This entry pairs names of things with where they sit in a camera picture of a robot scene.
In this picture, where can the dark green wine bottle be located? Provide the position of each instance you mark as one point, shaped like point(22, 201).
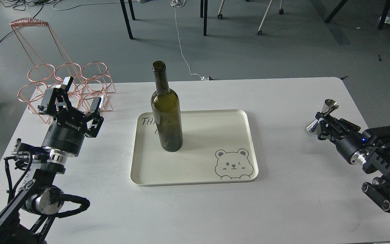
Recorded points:
point(166, 110)

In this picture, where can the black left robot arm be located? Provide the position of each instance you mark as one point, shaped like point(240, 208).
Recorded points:
point(34, 202)

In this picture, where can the copper wire wine rack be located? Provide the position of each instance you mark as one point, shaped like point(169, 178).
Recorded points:
point(90, 81)

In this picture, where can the black table legs left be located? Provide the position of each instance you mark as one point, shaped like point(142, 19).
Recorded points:
point(127, 7)

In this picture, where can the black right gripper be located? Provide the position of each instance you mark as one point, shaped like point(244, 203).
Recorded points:
point(343, 133)

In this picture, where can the cream bear tray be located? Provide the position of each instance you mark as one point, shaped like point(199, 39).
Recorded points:
point(217, 148)

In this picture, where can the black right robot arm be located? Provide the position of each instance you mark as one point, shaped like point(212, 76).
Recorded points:
point(370, 149)

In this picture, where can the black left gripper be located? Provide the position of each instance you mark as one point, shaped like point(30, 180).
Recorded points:
point(63, 134)

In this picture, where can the black table legs middle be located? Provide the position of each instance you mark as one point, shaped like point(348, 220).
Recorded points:
point(204, 15)

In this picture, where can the black table legs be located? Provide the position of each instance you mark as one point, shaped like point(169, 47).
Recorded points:
point(375, 11)
point(204, 15)
point(127, 7)

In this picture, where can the white chair legs with casters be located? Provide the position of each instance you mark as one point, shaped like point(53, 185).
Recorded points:
point(259, 31)

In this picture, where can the steel jigger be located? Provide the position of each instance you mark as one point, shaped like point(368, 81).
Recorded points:
point(329, 106)

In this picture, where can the black table legs right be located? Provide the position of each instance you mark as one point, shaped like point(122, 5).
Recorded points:
point(375, 11)

